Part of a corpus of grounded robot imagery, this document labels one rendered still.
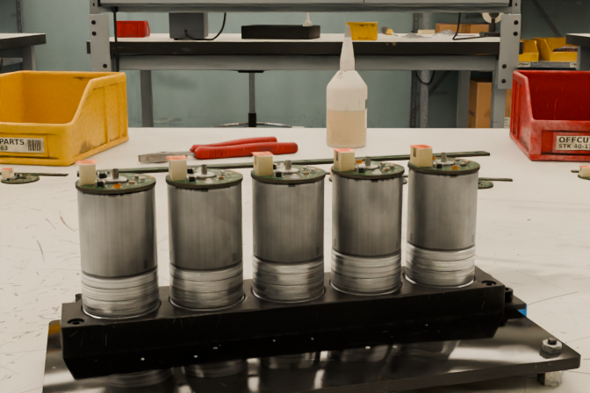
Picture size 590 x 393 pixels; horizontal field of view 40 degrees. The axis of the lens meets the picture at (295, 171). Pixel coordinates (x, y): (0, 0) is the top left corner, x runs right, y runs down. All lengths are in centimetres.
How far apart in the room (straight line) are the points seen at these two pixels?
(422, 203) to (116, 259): 10
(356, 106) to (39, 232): 31
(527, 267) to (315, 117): 439
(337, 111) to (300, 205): 41
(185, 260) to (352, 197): 6
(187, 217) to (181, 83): 454
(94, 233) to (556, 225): 28
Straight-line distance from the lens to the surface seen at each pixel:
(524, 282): 36
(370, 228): 27
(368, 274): 27
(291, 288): 27
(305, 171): 27
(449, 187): 28
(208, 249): 26
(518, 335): 28
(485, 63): 272
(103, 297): 26
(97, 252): 26
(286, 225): 26
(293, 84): 473
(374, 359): 25
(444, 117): 482
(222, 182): 26
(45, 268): 38
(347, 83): 66
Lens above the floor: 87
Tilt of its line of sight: 12 degrees down
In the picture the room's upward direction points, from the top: straight up
